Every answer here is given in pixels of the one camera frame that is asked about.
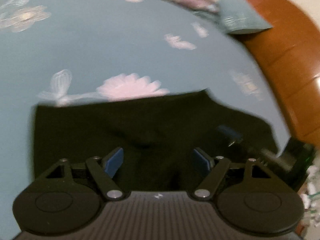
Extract teal printed pillow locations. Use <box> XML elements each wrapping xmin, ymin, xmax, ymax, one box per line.
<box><xmin>207</xmin><ymin>0</ymin><xmax>273</xmax><ymax>34</ymax></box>

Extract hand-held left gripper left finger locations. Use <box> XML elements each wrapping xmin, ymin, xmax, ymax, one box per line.
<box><xmin>35</xmin><ymin>147</ymin><xmax>125</xmax><ymax>202</ymax></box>

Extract wooden headboard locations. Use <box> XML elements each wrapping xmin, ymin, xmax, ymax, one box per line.
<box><xmin>222</xmin><ymin>0</ymin><xmax>320</xmax><ymax>150</ymax></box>

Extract bed with blue floral sheet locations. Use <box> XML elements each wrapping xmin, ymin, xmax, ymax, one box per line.
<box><xmin>0</xmin><ymin>0</ymin><xmax>292</xmax><ymax>240</ymax></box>

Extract white crumpled clutter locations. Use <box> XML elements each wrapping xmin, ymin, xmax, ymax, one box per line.
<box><xmin>299</xmin><ymin>165</ymin><xmax>320</xmax><ymax>223</ymax></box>

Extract black pants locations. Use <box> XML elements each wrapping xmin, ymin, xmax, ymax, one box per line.
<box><xmin>34</xmin><ymin>89</ymin><xmax>280</xmax><ymax>193</ymax></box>

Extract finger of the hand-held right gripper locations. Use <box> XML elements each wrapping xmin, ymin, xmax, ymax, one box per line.
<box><xmin>217</xmin><ymin>126</ymin><xmax>244</xmax><ymax>147</ymax></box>

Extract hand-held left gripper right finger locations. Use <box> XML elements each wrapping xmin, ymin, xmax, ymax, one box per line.
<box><xmin>192</xmin><ymin>147</ymin><xmax>280</xmax><ymax>202</ymax></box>

